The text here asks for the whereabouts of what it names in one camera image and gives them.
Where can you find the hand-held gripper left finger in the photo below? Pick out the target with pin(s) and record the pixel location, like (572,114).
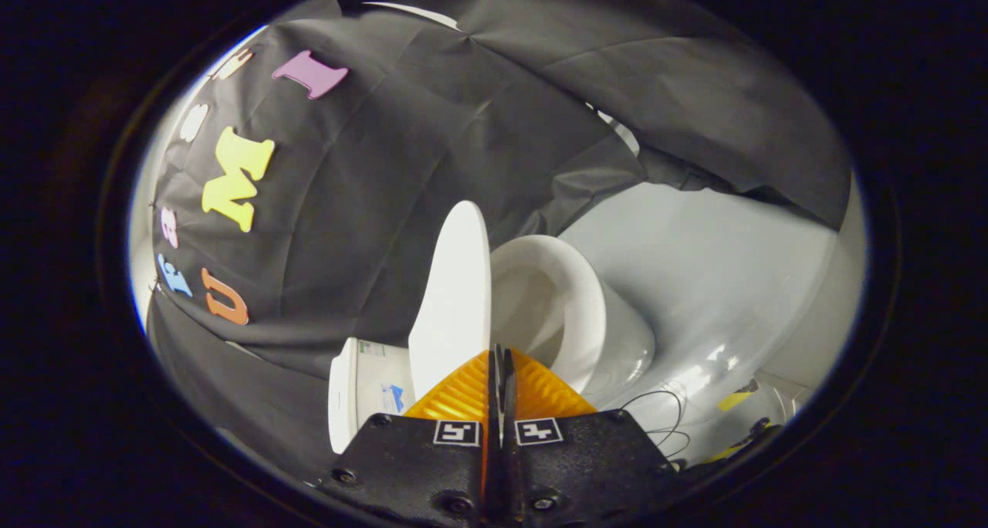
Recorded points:
(432,466)

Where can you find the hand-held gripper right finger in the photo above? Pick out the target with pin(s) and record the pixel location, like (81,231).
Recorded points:
(571,458)

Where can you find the white toilet lid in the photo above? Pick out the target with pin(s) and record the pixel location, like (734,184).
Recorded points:
(455,296)

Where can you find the white toilet tank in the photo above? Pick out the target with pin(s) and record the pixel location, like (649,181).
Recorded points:
(363,389)

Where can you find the white toilet bowl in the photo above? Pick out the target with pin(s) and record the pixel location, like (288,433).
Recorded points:
(587,312)

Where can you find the yellow tape piece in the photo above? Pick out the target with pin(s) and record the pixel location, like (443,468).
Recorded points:
(735,401)

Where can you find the black backdrop cloth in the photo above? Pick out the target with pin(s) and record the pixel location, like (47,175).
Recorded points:
(386,165)

